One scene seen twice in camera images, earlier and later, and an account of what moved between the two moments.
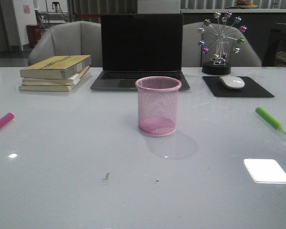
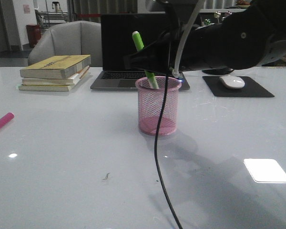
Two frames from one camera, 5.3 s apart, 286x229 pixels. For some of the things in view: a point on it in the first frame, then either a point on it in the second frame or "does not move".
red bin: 34,34 does not move
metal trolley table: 49,17 does not move
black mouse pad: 250,89 does not move
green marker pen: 277,125 -> 151,78
